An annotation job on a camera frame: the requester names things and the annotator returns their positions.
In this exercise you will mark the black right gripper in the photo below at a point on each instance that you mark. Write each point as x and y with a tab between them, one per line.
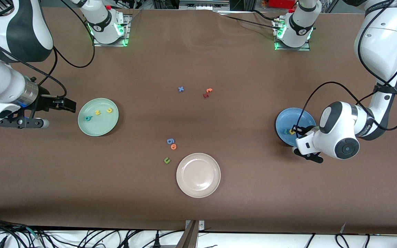
46	102

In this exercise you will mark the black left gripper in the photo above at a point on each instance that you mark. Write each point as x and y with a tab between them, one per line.
302	131

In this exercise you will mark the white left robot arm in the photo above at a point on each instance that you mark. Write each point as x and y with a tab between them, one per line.
336	131

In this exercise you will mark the blue plate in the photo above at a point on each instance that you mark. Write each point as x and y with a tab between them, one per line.
288	119

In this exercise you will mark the light green plate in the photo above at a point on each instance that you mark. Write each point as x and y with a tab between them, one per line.
98	125

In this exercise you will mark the beige plate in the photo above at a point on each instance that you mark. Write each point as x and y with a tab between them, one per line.
198	175

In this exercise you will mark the white paper scrap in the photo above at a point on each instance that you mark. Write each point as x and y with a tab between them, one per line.
343	228

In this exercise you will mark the red box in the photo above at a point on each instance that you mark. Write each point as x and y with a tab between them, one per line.
281	3

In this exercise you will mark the grey equipment rack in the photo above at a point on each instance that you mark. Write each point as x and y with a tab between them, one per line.
203	4

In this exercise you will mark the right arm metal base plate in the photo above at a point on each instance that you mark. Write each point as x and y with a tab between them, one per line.
97	43

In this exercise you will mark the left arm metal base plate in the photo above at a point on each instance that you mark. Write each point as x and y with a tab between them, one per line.
305	49

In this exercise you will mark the aluminium frame profile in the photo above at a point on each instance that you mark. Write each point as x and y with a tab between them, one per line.
190	237

